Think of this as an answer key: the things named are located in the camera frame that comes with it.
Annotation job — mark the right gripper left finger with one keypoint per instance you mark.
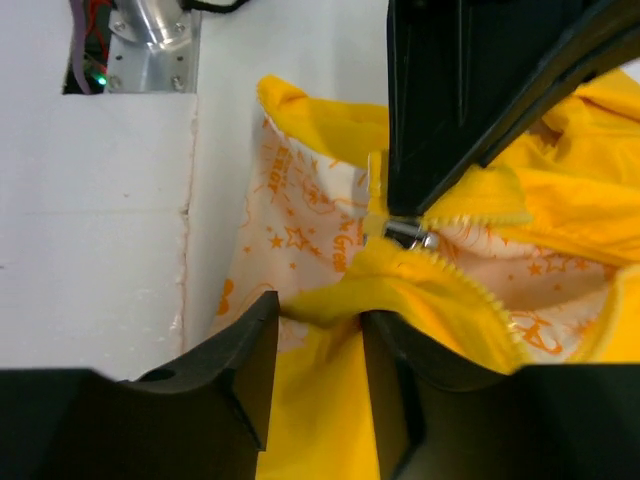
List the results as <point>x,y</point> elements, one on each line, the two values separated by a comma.
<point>203,415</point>

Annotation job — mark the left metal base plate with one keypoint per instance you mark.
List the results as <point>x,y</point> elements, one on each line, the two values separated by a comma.
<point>154,47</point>

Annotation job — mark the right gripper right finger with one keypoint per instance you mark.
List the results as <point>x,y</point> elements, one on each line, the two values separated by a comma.
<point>438,415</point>

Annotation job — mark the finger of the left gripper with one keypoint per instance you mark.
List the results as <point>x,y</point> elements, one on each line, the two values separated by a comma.
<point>598,37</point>
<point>453,66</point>

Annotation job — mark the yellow zip-up jacket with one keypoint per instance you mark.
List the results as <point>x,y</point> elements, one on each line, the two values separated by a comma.
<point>538,261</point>

